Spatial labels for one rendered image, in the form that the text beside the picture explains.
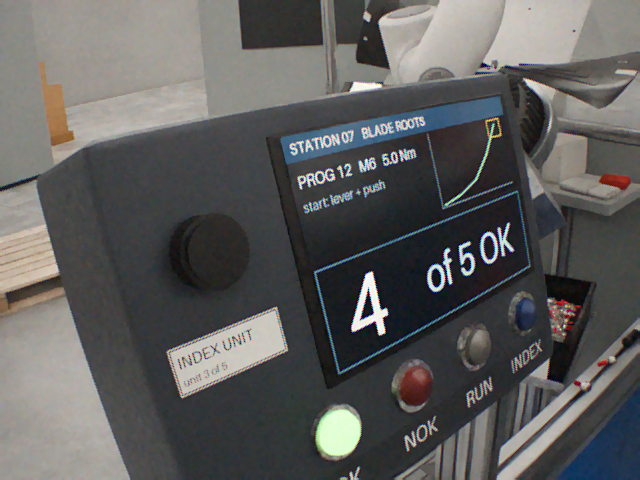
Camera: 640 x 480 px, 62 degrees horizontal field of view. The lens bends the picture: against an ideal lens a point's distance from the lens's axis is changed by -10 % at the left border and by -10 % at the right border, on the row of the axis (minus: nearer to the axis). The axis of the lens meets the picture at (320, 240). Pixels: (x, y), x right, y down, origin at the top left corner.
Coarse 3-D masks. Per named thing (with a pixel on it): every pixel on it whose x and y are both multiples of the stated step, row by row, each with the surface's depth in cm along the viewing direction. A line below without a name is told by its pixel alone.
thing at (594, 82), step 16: (528, 64) 97; (544, 64) 95; (560, 64) 93; (576, 64) 90; (592, 64) 88; (608, 64) 86; (624, 64) 84; (544, 80) 86; (560, 80) 84; (576, 80) 83; (592, 80) 82; (608, 80) 81; (624, 80) 80; (576, 96) 80; (592, 96) 79; (608, 96) 78
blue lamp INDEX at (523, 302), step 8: (520, 296) 34; (528, 296) 34; (512, 304) 33; (520, 304) 33; (528, 304) 33; (512, 312) 33; (520, 312) 33; (528, 312) 33; (536, 312) 34; (512, 320) 33; (520, 320) 33; (528, 320) 33; (512, 328) 33; (520, 328) 33; (528, 328) 34
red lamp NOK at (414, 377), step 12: (408, 360) 28; (420, 360) 29; (396, 372) 28; (408, 372) 28; (420, 372) 28; (396, 384) 27; (408, 384) 27; (420, 384) 28; (432, 384) 28; (396, 396) 27; (408, 396) 27; (420, 396) 28; (408, 408) 28; (420, 408) 28
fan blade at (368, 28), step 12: (372, 0) 126; (384, 0) 121; (396, 0) 117; (372, 12) 126; (384, 12) 121; (372, 24) 126; (360, 36) 132; (372, 36) 127; (360, 48) 132; (372, 48) 128; (384, 48) 124; (360, 60) 133; (372, 60) 129; (384, 60) 125
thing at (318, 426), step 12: (324, 408) 25; (336, 408) 25; (348, 408) 26; (324, 420) 25; (336, 420) 25; (348, 420) 25; (360, 420) 26; (312, 432) 25; (324, 432) 25; (336, 432) 24; (348, 432) 25; (360, 432) 26; (312, 444) 25; (324, 444) 25; (336, 444) 24; (348, 444) 25; (324, 456) 25; (336, 456) 25
